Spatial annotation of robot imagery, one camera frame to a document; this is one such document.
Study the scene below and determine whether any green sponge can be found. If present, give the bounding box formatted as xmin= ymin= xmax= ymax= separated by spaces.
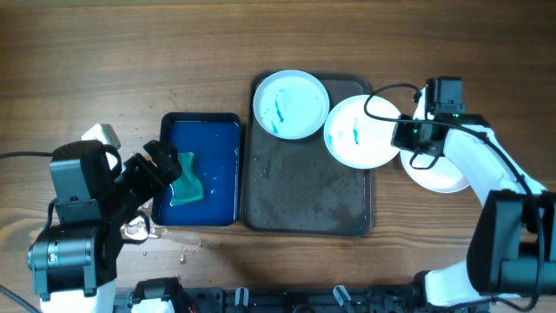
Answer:
xmin=170 ymin=152 xmax=203 ymax=206

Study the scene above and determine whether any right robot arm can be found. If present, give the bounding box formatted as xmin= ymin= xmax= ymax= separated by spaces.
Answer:
xmin=391 ymin=114 xmax=555 ymax=312

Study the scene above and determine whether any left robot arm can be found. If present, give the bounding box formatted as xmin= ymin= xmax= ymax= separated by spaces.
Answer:
xmin=27 ymin=140 xmax=182 ymax=312

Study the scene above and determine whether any black tray with blue liquid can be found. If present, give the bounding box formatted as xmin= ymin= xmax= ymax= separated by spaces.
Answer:
xmin=151 ymin=112 xmax=241 ymax=226

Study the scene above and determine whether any dark brown serving tray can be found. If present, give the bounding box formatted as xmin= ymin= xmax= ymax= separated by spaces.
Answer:
xmin=240 ymin=70 xmax=374 ymax=237

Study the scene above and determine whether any water spill on table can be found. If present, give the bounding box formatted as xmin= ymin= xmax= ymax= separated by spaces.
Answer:
xmin=121 ymin=215 xmax=227 ymax=265

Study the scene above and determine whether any small white plate far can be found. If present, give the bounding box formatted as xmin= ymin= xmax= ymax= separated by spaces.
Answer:
xmin=252 ymin=70 xmax=330 ymax=140

